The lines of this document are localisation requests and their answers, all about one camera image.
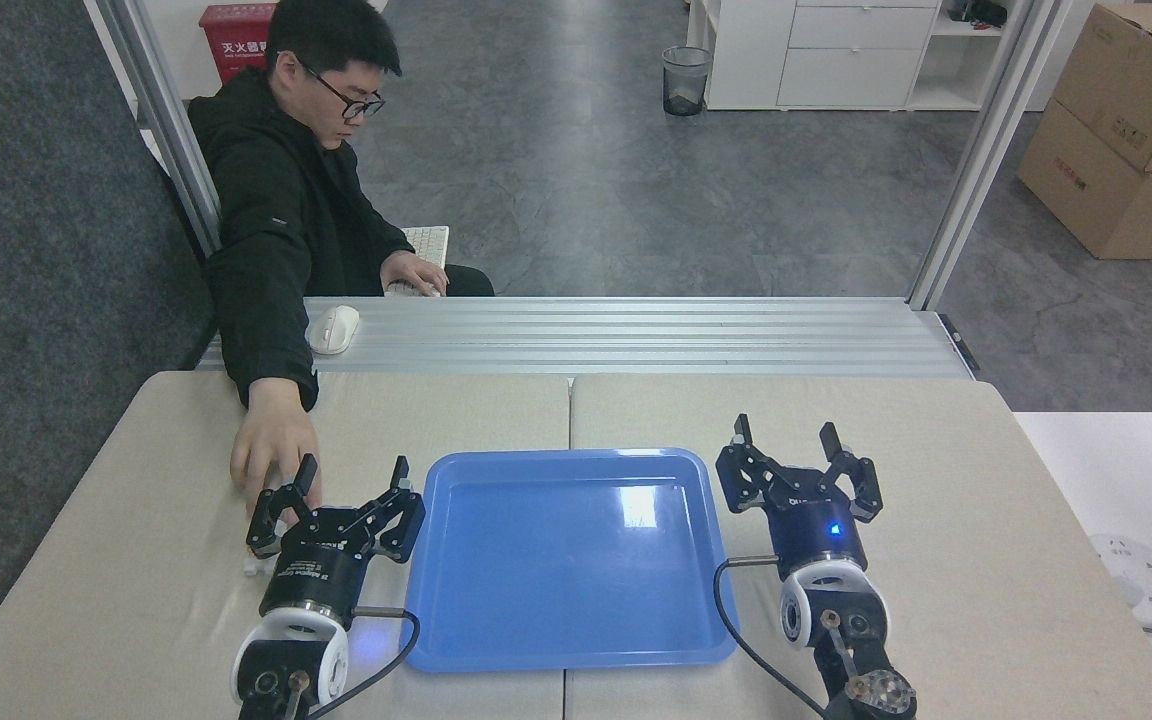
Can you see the black mesh waste bin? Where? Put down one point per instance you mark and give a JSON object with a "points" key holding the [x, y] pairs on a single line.
{"points": [[686, 82]]}

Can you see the small cardboard box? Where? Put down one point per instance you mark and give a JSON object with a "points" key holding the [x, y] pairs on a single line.
{"points": [[1136, 80]]}

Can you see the person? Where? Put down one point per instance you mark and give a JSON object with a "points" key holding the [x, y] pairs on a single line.
{"points": [[266, 230]]}

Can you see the silver aluminium rail platform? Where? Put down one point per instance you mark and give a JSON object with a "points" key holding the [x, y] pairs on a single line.
{"points": [[636, 335]]}

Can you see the person's right hand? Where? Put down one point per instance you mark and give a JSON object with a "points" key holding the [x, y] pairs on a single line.
{"points": [[271, 440]]}

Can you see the silver aluminium post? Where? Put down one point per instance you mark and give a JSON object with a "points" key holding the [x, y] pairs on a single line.
{"points": [[161, 110], [986, 150]]}

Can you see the blue plastic tray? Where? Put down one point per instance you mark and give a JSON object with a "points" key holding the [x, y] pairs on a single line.
{"points": [[566, 560]]}

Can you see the white computer mouse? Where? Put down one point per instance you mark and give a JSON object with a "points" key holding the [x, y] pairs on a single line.
{"points": [[333, 329]]}

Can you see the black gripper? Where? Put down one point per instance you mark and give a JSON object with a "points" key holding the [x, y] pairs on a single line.
{"points": [[321, 575], [816, 535]]}

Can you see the white side table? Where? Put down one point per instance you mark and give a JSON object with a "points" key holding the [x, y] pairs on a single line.
{"points": [[1126, 470]]}

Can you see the person's left hand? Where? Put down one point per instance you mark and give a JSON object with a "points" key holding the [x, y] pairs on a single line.
{"points": [[414, 272]]}

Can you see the black bracket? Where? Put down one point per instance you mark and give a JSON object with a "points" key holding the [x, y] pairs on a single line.
{"points": [[958, 342]]}

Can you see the black item on shelf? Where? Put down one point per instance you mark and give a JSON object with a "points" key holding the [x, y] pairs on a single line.
{"points": [[981, 12]]}

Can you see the red box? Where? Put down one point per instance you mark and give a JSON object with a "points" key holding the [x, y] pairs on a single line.
{"points": [[236, 40]]}

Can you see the round white power strip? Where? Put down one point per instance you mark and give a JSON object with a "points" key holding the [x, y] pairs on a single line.
{"points": [[1141, 575]]}

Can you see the large cardboard box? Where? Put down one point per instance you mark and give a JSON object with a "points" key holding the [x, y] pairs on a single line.
{"points": [[1096, 200]]}

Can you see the white drawer cabinet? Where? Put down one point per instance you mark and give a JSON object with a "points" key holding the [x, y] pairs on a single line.
{"points": [[836, 60]]}

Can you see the white keyboard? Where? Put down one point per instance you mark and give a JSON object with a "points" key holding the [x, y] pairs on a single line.
{"points": [[428, 242]]}

